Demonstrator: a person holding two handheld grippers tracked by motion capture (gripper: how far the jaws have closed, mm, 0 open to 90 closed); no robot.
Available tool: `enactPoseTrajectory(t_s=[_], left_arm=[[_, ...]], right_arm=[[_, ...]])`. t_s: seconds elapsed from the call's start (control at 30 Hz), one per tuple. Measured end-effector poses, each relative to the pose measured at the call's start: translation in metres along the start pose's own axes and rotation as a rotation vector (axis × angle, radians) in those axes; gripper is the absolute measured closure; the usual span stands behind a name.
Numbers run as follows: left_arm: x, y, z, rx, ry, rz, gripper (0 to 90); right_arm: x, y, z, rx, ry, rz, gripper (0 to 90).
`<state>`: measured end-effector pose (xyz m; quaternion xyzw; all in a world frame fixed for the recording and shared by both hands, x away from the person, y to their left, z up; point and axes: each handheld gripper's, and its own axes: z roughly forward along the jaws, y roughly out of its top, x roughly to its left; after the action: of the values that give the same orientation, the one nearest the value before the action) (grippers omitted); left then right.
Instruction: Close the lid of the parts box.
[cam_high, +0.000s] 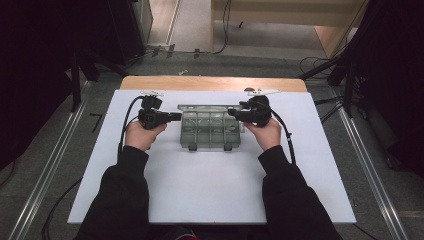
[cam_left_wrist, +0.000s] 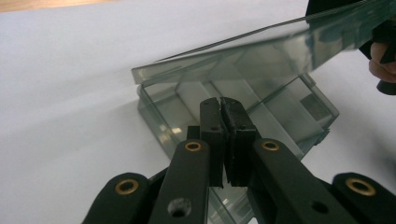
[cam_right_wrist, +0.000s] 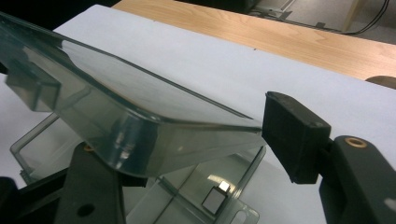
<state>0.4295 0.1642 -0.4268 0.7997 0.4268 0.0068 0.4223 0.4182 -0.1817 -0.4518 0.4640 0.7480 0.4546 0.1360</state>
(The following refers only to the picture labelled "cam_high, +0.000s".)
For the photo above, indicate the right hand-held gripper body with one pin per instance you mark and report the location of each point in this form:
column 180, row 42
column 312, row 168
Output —
column 260, row 111

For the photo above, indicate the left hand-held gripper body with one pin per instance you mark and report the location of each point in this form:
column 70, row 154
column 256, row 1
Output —
column 151, row 116

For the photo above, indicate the transparent grey compartment box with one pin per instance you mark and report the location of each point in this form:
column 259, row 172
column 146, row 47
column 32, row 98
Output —
column 210, row 130

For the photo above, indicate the person's left hand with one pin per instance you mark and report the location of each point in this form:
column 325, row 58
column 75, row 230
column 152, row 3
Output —
column 140, row 136

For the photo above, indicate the person's right hand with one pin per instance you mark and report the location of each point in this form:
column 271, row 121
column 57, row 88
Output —
column 268, row 136

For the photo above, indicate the dark table grommet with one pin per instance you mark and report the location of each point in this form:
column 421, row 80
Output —
column 248, row 88

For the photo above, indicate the wooden table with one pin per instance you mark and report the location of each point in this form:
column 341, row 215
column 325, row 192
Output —
column 200, row 83

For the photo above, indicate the small white floor scrap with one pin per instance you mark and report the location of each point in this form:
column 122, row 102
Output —
column 182, row 72

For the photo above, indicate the black metal stand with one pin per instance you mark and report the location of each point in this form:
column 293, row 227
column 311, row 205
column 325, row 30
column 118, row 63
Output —
column 76, row 93
column 349, row 100

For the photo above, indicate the white work board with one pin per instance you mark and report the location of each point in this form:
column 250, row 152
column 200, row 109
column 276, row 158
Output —
column 200, row 206

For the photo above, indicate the black cabinet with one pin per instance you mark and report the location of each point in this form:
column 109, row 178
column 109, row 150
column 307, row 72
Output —
column 126, row 26

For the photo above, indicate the light wooden furniture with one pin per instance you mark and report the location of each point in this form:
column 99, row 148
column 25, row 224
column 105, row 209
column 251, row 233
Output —
column 283, row 16

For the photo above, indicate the person's lap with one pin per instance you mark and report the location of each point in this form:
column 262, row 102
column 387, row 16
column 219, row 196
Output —
column 216, row 233

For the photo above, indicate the black floor bracket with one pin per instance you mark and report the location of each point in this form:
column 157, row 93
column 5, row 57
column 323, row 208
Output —
column 196, row 53
column 170, row 50
column 155, row 51

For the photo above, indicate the aluminium floor rail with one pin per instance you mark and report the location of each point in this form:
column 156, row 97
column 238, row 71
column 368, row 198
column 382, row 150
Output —
column 51, row 166
column 366, row 166

